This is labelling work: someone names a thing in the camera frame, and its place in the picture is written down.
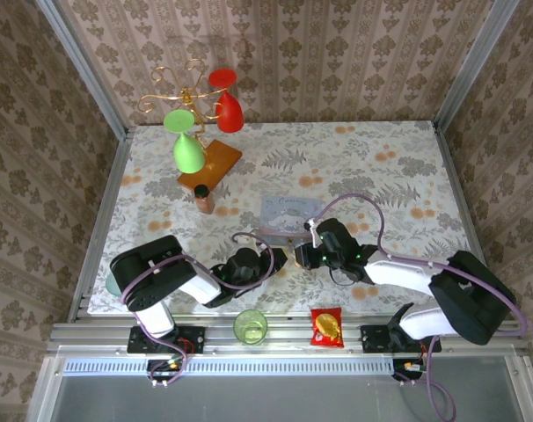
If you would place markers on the pale blue cartoon card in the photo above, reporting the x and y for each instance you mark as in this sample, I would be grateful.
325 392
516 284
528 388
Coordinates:
288 220

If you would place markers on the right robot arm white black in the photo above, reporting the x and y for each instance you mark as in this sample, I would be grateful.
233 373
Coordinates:
469 299

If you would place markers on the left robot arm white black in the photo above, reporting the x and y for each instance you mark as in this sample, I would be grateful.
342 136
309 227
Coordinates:
143 272

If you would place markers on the green translucent cup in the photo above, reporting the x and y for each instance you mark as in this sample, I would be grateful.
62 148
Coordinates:
250 327

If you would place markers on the brown spice bottle black cap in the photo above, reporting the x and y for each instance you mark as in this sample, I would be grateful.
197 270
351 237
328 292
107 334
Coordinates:
203 203

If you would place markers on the red snack packet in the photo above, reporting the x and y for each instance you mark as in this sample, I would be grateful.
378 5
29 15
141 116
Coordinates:
327 327

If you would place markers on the green plastic wine glass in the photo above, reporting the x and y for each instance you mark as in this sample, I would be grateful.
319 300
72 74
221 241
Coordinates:
188 154

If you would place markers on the black connector box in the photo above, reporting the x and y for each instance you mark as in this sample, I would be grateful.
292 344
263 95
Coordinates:
409 368
163 368

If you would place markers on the teal round object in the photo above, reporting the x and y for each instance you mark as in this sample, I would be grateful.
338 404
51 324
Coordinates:
111 284

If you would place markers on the red plastic wine glass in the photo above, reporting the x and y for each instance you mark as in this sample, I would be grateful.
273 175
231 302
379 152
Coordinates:
229 116

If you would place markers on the aluminium front rail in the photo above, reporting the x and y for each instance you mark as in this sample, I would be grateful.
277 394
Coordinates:
288 338

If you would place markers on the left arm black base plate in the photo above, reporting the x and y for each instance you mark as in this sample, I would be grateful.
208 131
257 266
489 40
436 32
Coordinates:
192 340

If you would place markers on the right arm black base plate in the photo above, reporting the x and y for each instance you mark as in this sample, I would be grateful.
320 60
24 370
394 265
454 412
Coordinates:
374 340

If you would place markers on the aluminium frame post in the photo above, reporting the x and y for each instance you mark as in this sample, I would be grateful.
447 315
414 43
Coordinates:
86 66
477 61

